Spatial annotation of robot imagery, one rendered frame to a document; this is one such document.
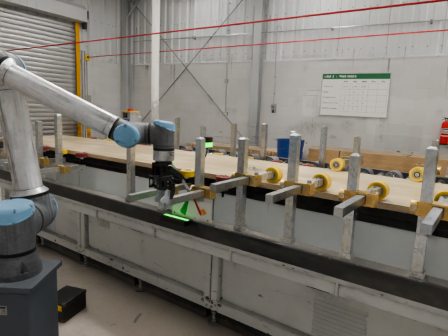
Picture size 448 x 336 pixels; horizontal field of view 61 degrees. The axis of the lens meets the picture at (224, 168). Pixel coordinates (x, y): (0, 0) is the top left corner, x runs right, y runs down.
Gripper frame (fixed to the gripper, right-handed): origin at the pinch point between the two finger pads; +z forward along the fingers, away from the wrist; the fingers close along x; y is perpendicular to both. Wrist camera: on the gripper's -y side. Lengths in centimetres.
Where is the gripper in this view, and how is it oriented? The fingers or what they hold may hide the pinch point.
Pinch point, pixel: (166, 206)
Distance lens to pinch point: 167.5
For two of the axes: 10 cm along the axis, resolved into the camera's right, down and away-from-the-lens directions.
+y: -5.9, 1.0, -8.0
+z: -0.4, 9.9, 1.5
